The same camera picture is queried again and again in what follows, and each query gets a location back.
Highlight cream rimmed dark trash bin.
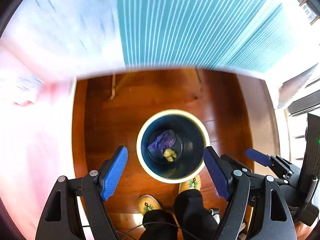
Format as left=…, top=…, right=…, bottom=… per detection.
left=136, top=109, right=210, bottom=184

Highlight yellow slipper right foot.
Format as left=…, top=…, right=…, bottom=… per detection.
left=178, top=175, right=201, bottom=193

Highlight yellow slipper foot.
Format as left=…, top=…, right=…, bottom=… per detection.
left=178, top=175, right=201, bottom=193
left=138, top=194, right=162, bottom=215

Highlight yellow slipper left foot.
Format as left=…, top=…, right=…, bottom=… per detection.
left=138, top=194, right=162, bottom=215

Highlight yellow crumpled paper in bin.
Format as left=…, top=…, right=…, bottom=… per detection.
left=163, top=148, right=177, bottom=162

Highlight purple plastic wrapper in bin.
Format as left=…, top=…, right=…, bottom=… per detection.
left=147, top=129, right=177, bottom=158

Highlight pink bed sheet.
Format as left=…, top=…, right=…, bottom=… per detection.
left=1, top=46, right=87, bottom=239

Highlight tree patterned blue tablecloth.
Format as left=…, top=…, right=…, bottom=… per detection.
left=1, top=0, right=295, bottom=80

